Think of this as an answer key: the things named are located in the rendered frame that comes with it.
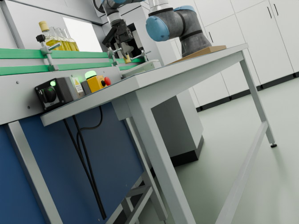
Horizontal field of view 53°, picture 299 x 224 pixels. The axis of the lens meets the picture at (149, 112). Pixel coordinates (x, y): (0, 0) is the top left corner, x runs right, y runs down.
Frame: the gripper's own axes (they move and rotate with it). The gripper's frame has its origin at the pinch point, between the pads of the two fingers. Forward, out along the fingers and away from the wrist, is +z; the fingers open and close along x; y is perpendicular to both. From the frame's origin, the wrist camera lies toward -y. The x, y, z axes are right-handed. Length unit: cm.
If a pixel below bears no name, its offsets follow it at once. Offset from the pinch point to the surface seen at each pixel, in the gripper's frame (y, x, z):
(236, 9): 88, 347, -44
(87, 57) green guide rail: -3.8, -40.3, -1.5
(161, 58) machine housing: 4, 72, 3
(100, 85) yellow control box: 5, -58, 13
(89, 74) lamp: 2, -57, 8
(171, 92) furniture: 33, -70, 25
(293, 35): 151, 347, 27
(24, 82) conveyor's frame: -2, -91, 7
